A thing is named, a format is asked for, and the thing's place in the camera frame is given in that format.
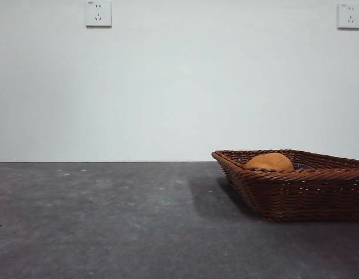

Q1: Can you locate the brown potato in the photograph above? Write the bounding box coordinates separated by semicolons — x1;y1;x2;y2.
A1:
245;152;294;172

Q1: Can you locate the purple eggplant with green stem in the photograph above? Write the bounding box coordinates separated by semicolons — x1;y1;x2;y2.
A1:
292;162;315;171

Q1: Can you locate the brown woven wicker basket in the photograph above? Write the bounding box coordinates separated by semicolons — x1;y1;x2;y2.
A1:
211;149;359;223

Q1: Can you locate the white wall socket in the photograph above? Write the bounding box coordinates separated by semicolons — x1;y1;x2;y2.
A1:
337;2;359;30
86;0;112;28

